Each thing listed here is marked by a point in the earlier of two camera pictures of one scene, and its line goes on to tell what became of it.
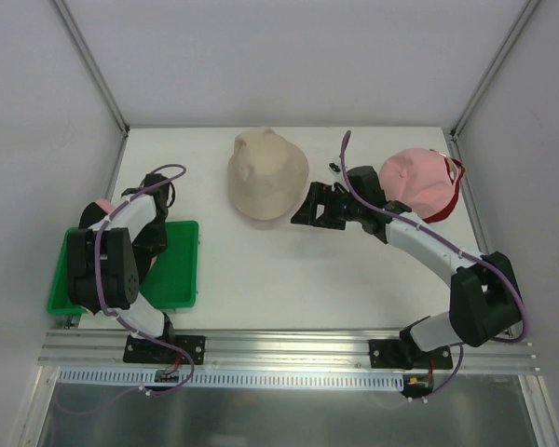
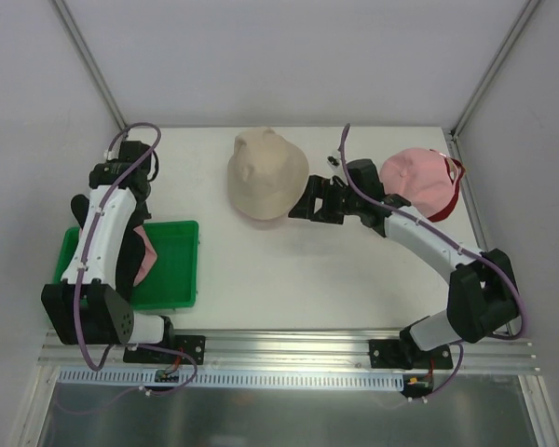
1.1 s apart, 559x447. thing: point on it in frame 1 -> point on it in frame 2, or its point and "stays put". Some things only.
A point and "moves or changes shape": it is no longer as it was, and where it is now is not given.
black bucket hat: (153, 241) moves or changes shape
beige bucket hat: (265, 174) stays put
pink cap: (419, 180) stays put
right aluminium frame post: (494, 67) stays put
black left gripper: (150, 239) -> (128, 268)
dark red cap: (456, 170) stays put
